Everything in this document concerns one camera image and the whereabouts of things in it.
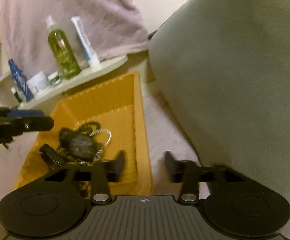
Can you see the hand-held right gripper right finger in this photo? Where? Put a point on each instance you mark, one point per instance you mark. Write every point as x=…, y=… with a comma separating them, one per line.
x=171, y=165

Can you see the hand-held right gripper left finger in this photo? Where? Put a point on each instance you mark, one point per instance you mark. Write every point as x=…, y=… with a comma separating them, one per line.
x=120, y=163

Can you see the green spray bottle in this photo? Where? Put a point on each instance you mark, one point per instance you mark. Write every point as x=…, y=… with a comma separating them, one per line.
x=64, y=55

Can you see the small green label jar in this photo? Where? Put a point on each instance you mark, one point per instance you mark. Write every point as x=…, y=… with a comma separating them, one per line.
x=54, y=79

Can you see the mauve fleece towel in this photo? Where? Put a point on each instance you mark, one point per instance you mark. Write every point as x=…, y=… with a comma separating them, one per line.
x=59, y=5

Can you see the yellow plastic tray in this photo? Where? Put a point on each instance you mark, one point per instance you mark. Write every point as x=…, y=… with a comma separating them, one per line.
x=120, y=120

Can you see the white and black lip balm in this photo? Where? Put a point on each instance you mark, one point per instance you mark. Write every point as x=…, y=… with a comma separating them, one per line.
x=16, y=95

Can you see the cream corner shelf unit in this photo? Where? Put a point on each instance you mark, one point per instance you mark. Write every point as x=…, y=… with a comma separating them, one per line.
x=104, y=67

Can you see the white cream jar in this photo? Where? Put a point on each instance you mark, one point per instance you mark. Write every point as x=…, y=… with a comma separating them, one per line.
x=38, y=83

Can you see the blue spray bottle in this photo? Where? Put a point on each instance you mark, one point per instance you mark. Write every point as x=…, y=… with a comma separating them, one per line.
x=21, y=82

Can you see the white and blue tube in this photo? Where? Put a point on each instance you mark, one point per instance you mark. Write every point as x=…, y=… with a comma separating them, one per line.
x=87, y=45

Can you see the grey cushion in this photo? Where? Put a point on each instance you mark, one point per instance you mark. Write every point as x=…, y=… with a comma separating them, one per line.
x=235, y=80

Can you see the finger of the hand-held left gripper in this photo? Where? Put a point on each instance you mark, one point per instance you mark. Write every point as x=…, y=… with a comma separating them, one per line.
x=38, y=124
x=24, y=113

